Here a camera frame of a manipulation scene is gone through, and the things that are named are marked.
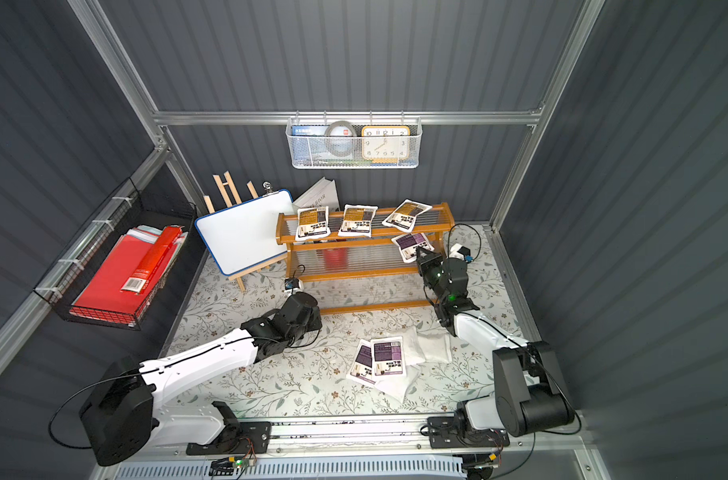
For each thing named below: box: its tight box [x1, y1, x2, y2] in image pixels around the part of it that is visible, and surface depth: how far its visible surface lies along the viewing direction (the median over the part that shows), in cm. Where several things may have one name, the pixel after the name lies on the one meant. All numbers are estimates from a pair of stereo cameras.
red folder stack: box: [69, 225, 188, 324], surface depth 72 cm
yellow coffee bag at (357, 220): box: [338, 204, 378, 237], surface depth 81 cm
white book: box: [292, 176, 341, 211], surface depth 98 cm
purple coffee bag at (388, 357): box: [371, 336, 407, 379], surface depth 86 cm
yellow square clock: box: [362, 126, 410, 160], surface depth 90 cm
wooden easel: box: [203, 171, 289, 292], surface depth 91 cm
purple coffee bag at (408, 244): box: [391, 232, 435, 263], surface depth 88 cm
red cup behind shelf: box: [324, 247, 348, 270], surface depth 107 cm
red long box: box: [121, 226, 183, 294], surface depth 74 cm
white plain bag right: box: [417, 331, 452, 363], surface depth 89 cm
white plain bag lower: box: [375, 372, 414, 402], surface depth 82 cm
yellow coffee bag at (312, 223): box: [295, 206, 331, 241], surface depth 81 cm
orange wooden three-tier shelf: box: [276, 202, 455, 315], surface depth 101 cm
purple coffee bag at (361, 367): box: [346, 339, 376, 385], surface depth 86 cm
